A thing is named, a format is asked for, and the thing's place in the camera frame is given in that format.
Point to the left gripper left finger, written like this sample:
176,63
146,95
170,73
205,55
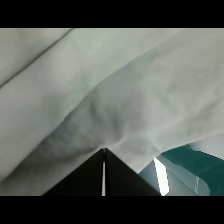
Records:
86,178

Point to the white garment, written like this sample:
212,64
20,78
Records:
100,90

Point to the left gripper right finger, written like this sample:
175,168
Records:
125,178

